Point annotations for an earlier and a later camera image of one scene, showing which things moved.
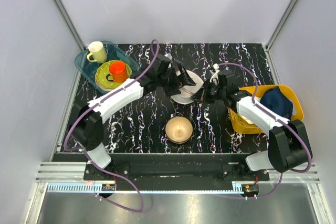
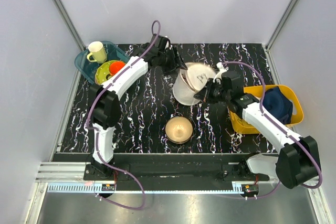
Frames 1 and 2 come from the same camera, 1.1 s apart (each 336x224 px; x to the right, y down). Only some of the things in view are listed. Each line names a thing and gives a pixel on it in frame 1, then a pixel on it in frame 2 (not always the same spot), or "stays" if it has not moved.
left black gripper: x=184 y=80 -> x=173 y=60
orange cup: x=118 y=72 stays
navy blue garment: x=274 y=100 stays
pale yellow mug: x=98 y=52 stays
